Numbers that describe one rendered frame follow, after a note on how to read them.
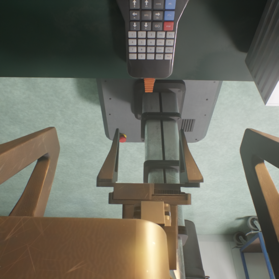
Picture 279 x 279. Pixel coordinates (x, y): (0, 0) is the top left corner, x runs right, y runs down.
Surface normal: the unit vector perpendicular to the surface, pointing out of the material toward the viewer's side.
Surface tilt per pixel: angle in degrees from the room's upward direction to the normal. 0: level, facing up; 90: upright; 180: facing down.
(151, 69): 0
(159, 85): 45
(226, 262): 90
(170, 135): 90
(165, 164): 90
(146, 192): 60
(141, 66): 0
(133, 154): 0
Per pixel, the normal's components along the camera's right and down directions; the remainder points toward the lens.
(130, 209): 0.00, -0.17
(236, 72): -0.01, 0.77
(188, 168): 0.00, -0.51
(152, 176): -0.26, -0.62
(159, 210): 0.00, -0.71
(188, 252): 0.24, -0.66
